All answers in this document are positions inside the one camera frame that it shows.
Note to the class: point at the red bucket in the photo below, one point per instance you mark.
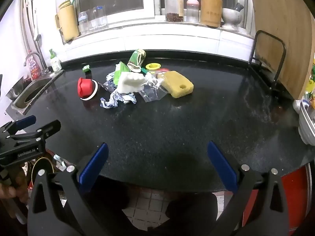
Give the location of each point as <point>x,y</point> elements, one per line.
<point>295,191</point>

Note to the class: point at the yellow sponge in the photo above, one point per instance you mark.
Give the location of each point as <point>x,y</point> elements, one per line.
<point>176,84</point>

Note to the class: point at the small green cap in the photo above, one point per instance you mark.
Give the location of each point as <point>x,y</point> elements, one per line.
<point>86,68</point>

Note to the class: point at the grey stone mortar with pestle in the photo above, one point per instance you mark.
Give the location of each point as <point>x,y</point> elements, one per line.
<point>231,17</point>

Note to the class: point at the stainless steel sink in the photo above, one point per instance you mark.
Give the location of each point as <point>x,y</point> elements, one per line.
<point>32,91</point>

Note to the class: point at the chrome faucet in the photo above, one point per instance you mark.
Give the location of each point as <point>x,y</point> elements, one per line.
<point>37,59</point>

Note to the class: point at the glass jar with peppercorns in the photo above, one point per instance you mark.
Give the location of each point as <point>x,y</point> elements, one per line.
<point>173,7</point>

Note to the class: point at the red detergent bottle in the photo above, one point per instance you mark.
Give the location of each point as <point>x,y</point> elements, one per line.
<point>34,67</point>

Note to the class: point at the green marker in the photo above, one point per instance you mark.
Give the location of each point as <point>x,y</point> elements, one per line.
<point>145,71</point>

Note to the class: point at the stack of white dishes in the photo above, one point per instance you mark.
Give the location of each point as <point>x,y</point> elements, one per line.
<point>306,125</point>

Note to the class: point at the green plastic wrapper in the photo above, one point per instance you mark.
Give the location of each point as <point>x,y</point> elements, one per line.
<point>119,72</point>

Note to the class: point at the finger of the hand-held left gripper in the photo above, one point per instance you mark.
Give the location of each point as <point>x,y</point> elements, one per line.
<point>25,121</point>
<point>49,127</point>

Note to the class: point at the grey wall clip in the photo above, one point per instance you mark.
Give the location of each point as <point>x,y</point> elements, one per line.
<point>37,37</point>

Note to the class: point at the blue white wrapper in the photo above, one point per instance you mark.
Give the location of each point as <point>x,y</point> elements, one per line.
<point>115,100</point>

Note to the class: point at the white green pump bottle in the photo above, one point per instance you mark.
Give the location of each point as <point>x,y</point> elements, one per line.
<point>55,62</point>

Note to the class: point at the pink cap baby bottle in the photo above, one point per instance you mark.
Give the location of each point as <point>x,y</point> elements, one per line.
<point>192,11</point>

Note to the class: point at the wooden cutting board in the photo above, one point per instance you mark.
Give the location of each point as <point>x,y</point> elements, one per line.
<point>283,17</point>

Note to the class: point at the black metal rack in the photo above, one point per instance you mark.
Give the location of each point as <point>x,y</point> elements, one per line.
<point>281,61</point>

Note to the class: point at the clear plastic bag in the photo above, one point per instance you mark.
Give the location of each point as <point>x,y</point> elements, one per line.
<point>153,92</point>

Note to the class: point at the yellow tape spool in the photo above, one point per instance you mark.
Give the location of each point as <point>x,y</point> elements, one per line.
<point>152,66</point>

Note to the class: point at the bamboo utensil holder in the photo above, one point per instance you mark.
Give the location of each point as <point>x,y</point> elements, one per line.
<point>211,12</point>

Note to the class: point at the white tissue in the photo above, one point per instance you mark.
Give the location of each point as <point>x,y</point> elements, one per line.
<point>130,82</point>

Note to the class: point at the waste bin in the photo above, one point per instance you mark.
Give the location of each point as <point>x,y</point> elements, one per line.
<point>55,162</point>

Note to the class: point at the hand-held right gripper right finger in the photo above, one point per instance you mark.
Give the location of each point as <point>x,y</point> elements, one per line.
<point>221,167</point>

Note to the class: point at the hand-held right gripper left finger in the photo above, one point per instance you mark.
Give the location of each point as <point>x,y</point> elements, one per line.
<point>94,167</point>

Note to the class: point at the person's left hand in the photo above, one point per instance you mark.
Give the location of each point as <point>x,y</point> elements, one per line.
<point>19,186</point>

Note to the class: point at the yellow green bottle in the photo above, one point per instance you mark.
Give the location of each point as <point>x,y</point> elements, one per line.
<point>311,78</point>

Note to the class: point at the clear baby bottle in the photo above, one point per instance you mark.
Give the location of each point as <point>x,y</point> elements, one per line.
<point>83,23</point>

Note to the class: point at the tan insulated jug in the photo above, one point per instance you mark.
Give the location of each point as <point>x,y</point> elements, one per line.
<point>67,22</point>

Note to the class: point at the clear drinking glass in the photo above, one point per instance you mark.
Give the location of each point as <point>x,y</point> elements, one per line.
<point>103,17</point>
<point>90,21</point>
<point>96,18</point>

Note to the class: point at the green patterned pouch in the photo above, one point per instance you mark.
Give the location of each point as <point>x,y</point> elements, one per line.
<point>135,59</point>

